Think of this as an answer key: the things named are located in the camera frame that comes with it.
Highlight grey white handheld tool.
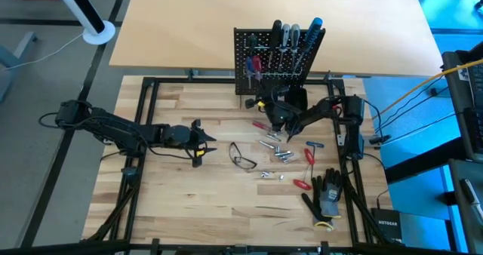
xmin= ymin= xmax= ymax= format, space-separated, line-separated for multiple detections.
xmin=459 ymin=178 xmax=483 ymax=226

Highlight grey black work glove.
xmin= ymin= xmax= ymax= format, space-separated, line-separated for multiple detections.
xmin=300 ymin=175 xmax=336 ymax=232
xmin=318 ymin=167 xmax=344 ymax=220

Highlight yellow cable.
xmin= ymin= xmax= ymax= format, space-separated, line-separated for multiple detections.
xmin=371 ymin=58 xmax=483 ymax=120

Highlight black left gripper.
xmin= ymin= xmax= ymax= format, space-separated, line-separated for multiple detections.
xmin=162 ymin=118 xmax=218 ymax=169

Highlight black Netgear network switch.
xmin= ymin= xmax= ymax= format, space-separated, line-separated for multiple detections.
xmin=371 ymin=207 xmax=403 ymax=245

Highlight black aluminium table frame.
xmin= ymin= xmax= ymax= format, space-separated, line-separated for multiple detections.
xmin=78 ymin=75 xmax=407 ymax=255

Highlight chrome tool holder rail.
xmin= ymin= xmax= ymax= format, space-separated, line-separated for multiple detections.
xmin=245 ymin=69 xmax=303 ymax=79

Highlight black plastic pegboard bin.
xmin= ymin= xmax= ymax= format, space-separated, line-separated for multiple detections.
xmin=283 ymin=87 xmax=309 ymax=112

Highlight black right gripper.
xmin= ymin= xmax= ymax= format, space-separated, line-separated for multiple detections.
xmin=244 ymin=90 xmax=303 ymax=143

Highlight large black handle screwdriver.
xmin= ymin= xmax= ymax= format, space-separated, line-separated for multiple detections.
xmin=267 ymin=19 xmax=283 ymax=69

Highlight black screwdriver with blue cap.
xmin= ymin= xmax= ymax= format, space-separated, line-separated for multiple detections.
xmin=294 ymin=17 xmax=325 ymax=77

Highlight clear black safety glasses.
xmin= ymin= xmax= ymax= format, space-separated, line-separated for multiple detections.
xmin=228 ymin=141 xmax=259 ymax=171

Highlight grey furniture foot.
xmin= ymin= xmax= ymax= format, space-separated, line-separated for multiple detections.
xmin=0 ymin=30 xmax=38 ymax=105

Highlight light wooden desk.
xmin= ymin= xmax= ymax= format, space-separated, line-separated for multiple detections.
xmin=109 ymin=0 xmax=445 ymax=78

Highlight black equipment cart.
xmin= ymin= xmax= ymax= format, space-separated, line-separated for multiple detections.
xmin=384 ymin=39 xmax=483 ymax=255

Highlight black metal pegboard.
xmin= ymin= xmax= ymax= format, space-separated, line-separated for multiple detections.
xmin=232 ymin=27 xmax=327 ymax=97

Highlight blue translucent handle screwdriver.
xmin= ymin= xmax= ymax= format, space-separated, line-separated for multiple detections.
xmin=245 ymin=57 xmax=254 ymax=90

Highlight black cable with plug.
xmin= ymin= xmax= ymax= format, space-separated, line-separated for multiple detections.
xmin=405 ymin=75 xmax=450 ymax=106

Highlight black plastic bracket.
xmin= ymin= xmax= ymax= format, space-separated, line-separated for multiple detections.
xmin=120 ymin=166 xmax=140 ymax=184

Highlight white fan power cable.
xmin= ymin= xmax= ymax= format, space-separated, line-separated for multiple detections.
xmin=0 ymin=32 xmax=86 ymax=71

